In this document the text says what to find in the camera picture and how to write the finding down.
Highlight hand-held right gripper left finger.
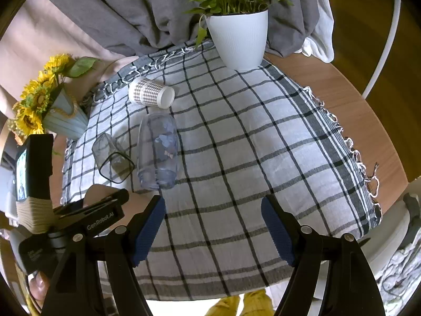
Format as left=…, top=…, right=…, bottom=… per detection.
left=41, top=195, right=167, bottom=316

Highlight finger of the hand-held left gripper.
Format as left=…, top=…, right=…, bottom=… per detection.
left=53, top=188, right=130, bottom=219

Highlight green plant in white pot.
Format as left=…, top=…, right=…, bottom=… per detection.
left=183, top=0, right=295, bottom=72

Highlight beige curtain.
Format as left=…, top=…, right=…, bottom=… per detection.
left=0, top=0, right=140, bottom=121

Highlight clear blue plastic bottle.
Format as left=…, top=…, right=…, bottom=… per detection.
left=136, top=112, right=180, bottom=191

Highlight grey curtain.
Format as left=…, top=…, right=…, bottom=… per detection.
left=41, top=0, right=329, bottom=60

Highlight sunflowers in blue vase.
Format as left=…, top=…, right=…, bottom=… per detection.
left=7, top=53, right=103, bottom=146

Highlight black and white checkered tablecloth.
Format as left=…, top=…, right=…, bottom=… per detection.
left=61, top=39, right=384, bottom=302

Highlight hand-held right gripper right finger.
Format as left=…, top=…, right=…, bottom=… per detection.
left=261, top=194, right=385, bottom=316

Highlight small black-rimmed clear glass cup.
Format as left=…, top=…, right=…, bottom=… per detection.
left=91, top=133, right=136, bottom=184

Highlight yellow slipper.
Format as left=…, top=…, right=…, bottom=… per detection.
left=206, top=295, right=241, bottom=316
left=243, top=289, right=274, bottom=316

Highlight checkered paper cup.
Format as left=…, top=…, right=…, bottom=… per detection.
left=128, top=76, right=176, bottom=109

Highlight person's left hand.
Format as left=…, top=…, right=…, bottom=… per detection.
left=28, top=269, right=51, bottom=309

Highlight white metal pole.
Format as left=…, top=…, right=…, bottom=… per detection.
left=360, top=0, right=403, bottom=99

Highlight white cloth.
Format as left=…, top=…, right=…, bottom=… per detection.
left=301, top=0, right=334, bottom=64

